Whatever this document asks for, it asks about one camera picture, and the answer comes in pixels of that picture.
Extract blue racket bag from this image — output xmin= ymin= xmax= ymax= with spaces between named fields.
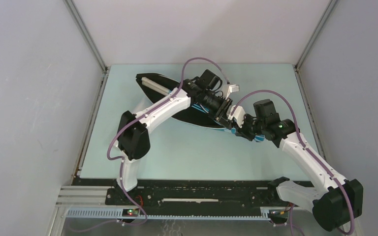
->
xmin=136 ymin=73 xmax=235 ymax=134

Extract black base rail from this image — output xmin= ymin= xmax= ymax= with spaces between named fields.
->
xmin=105 ymin=177 xmax=299 ymax=217

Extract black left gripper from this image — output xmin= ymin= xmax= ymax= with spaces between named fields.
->
xmin=201 ymin=91 xmax=233 ymax=130

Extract aluminium frame post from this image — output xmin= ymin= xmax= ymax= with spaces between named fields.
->
xmin=295 ymin=0 xmax=340 ymax=71
xmin=63 ymin=0 xmax=108 ymax=73

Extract grey cable duct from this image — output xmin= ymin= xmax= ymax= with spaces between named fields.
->
xmin=65 ymin=207 xmax=270 ymax=220

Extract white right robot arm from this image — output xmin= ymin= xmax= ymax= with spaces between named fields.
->
xmin=227 ymin=99 xmax=363 ymax=232

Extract blue racket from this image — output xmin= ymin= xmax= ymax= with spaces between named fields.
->
xmin=141 ymin=77 xmax=171 ymax=96

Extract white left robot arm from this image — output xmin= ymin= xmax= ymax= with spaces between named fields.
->
xmin=111 ymin=69 xmax=239 ymax=205

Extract aluminium frame post left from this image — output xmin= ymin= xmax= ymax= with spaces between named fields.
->
xmin=63 ymin=0 xmax=108 ymax=73

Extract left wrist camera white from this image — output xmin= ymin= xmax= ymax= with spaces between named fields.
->
xmin=222 ymin=84 xmax=240 ymax=99

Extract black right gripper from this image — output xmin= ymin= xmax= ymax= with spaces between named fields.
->
xmin=233 ymin=113 xmax=265 ymax=142

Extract aluminium frame post right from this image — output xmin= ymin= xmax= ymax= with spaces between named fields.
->
xmin=295 ymin=0 xmax=340 ymax=71

